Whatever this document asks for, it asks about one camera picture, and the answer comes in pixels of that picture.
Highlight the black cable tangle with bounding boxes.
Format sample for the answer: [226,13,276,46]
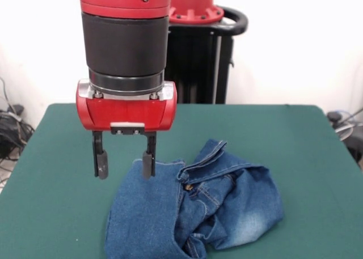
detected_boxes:
[0,77,36,186]

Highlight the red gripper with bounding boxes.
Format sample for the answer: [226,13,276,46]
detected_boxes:
[75,79,177,180]

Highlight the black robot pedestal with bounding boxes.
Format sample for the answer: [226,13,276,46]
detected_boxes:
[167,5,249,104]

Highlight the dark grey stand base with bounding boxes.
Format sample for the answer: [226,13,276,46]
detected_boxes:
[344,130,363,169]

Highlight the blue denim jeans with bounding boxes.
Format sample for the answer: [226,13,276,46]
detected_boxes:
[104,139,285,259]

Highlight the black power adapter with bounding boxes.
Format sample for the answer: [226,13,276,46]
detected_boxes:
[7,104,26,116]

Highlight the dark green table cloth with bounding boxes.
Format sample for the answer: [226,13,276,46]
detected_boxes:
[0,102,363,259]

